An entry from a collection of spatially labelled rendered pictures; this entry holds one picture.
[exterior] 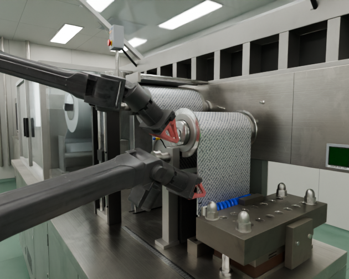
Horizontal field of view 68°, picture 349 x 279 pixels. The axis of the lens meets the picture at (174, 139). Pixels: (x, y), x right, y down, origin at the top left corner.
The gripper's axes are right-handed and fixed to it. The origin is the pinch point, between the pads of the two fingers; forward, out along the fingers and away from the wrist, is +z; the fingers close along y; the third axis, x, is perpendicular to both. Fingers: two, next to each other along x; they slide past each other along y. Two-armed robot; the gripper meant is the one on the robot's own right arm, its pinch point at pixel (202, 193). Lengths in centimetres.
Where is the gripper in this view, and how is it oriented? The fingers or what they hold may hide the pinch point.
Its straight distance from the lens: 77.2
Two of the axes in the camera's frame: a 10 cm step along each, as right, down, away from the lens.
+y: 6.0, 0.7, -8.0
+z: 7.0, 4.4, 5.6
